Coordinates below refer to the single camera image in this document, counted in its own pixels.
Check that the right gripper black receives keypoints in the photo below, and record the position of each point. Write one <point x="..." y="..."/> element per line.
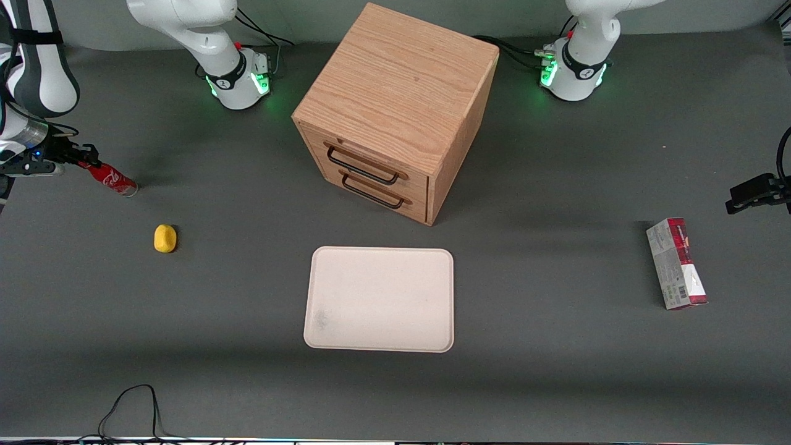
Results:
<point x="62" y="150"/>

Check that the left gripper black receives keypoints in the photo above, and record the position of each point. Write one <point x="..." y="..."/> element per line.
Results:
<point x="757" y="189"/>

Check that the red soda can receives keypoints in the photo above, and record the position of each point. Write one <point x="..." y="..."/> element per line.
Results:
<point x="117" y="181"/>

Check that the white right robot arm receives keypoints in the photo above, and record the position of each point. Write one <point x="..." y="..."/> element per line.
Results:
<point x="204" y="37"/>

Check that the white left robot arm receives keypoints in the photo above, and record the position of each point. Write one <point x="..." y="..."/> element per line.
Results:
<point x="581" y="74"/>

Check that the beige rectangular plastic tray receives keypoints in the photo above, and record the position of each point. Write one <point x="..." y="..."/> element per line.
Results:
<point x="380" y="300"/>

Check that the red and grey carton box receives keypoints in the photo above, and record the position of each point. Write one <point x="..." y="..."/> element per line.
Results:
<point x="676" y="266"/>

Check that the yellow lemon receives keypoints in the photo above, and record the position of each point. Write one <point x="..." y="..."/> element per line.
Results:
<point x="165" y="239"/>

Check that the wooden two-drawer cabinet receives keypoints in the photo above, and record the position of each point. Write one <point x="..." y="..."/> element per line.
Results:
<point x="401" y="80"/>

